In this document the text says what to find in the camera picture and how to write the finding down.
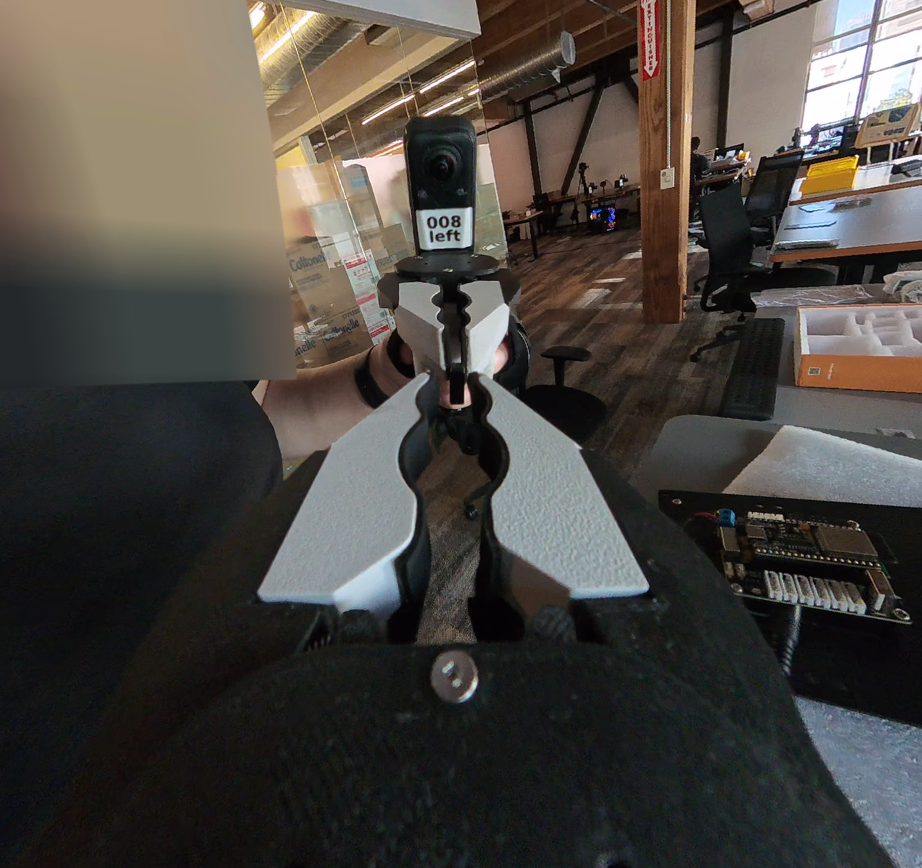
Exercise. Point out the printed cardboard sign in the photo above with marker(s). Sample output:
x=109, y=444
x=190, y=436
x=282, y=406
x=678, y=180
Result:
x=889, y=126

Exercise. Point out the large grid window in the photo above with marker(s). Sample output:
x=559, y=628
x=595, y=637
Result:
x=864, y=40

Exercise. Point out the crumpled white plastic wrap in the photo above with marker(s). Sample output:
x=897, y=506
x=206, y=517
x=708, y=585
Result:
x=904, y=286

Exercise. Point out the black textured pad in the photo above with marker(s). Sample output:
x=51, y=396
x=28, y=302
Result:
x=753, y=371

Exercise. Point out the wooden pillar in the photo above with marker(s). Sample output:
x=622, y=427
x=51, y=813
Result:
x=666, y=162

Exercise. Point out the white foam insert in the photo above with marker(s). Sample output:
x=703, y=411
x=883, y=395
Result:
x=828, y=331

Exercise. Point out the dark desk orange edge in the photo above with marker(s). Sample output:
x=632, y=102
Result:
x=850, y=223

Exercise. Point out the printed cardboard carton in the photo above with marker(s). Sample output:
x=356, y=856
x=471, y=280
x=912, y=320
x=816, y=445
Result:
x=338, y=339
x=313, y=270

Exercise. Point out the white foam sheet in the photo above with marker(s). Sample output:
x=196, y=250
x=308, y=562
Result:
x=828, y=465

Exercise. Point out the grey office desk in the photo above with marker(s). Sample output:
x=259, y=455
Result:
x=850, y=411

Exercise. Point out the red white wall sign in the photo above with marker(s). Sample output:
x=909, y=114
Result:
x=650, y=29

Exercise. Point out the black circuit board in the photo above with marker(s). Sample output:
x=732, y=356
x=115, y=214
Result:
x=807, y=551

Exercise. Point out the person's left hand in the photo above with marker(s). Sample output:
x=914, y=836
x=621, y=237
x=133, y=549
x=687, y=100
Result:
x=400, y=371

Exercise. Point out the silver ventilation duct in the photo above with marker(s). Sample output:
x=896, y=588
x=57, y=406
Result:
x=526, y=65

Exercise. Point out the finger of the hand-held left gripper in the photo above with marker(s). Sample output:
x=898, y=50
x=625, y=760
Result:
x=418, y=321
x=490, y=324

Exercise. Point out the person's dark clothing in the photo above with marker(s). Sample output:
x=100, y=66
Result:
x=86, y=493

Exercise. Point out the orange cardboard box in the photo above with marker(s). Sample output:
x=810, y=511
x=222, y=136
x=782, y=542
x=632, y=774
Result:
x=850, y=376

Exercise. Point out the person's left forearm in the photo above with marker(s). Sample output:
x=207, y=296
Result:
x=310, y=414

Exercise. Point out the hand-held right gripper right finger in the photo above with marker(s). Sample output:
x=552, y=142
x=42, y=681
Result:
x=562, y=522

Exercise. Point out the dark grey desk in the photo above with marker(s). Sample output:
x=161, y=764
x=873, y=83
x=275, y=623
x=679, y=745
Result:
x=684, y=457

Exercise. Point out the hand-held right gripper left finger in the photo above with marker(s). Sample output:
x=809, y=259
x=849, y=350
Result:
x=346, y=515

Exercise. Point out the yellow plastic bin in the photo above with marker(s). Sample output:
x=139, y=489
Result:
x=828, y=178

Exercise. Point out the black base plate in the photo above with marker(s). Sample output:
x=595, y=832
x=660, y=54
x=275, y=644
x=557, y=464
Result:
x=864, y=666

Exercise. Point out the black office chair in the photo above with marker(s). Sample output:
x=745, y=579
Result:
x=727, y=234
x=774, y=184
x=565, y=400

